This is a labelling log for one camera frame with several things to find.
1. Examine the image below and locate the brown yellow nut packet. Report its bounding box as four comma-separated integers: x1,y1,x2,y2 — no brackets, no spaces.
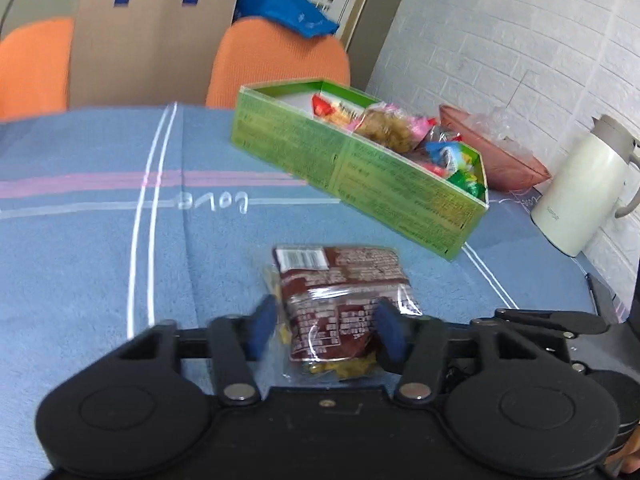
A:
264,245,422,380

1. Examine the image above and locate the small green candy packet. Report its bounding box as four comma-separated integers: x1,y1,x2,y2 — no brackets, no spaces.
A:
447,169,486,200

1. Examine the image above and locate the red twist snack bag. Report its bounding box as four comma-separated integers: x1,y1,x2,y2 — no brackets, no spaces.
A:
311,93,362,130

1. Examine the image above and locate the white thermos jug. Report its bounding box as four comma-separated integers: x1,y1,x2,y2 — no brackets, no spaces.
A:
530,115,639,257

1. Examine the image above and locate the pink glass bowl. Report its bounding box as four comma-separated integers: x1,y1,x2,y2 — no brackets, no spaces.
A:
439,104,551,192

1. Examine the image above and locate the pink-top clear snack packet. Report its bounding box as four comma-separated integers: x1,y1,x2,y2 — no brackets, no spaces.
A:
349,102,438,154

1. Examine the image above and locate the green cardboard box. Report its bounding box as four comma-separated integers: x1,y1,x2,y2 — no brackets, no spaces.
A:
231,79,489,260

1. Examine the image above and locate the right orange chair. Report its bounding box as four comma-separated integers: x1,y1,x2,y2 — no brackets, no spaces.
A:
205,18,350,108

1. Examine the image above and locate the orange chair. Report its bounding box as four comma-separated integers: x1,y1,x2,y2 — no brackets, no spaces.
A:
1,18,74,122
205,18,350,108

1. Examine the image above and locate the brown paper bag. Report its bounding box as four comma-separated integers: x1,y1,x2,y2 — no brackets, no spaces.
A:
68,0,236,108

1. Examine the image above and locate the blue fabric bag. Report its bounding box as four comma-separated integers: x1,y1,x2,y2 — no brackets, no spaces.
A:
234,0,340,39

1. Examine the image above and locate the left orange chair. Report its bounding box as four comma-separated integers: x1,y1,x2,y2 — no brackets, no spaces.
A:
1,18,74,122

